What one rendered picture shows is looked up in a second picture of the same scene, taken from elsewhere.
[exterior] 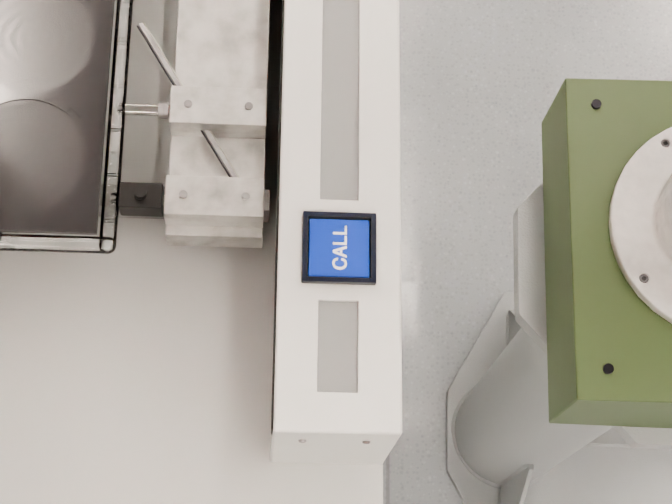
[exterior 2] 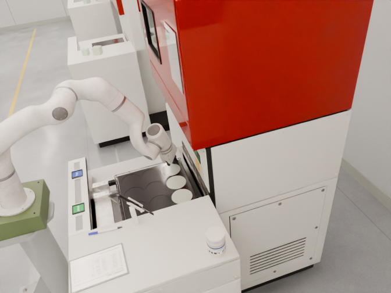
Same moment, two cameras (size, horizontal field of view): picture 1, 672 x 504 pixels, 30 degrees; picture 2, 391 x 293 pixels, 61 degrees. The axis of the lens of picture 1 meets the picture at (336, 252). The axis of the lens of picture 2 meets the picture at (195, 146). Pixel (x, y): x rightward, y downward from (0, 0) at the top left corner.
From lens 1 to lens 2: 1.78 m
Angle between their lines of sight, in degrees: 73
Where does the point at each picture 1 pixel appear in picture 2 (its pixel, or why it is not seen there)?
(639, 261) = (31, 193)
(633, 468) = not seen: outside the picture
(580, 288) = (41, 189)
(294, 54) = (85, 192)
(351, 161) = (75, 184)
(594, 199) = (36, 200)
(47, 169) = (126, 180)
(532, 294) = (50, 204)
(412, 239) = not seen: outside the picture
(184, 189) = (104, 183)
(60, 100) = (127, 188)
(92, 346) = not seen: hidden behind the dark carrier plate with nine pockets
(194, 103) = (105, 193)
